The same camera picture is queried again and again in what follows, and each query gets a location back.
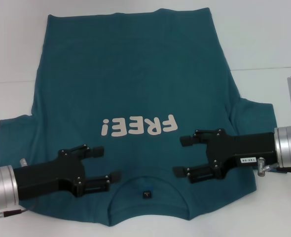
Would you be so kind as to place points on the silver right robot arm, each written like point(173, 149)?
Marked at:
point(289, 145)

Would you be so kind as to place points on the teal FREE print t-shirt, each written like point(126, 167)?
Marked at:
point(135, 86)

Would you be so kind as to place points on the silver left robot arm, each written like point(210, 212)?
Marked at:
point(0, 185)

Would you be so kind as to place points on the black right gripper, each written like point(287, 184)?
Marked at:
point(246, 148)

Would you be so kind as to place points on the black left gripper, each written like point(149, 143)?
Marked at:
point(49, 175)

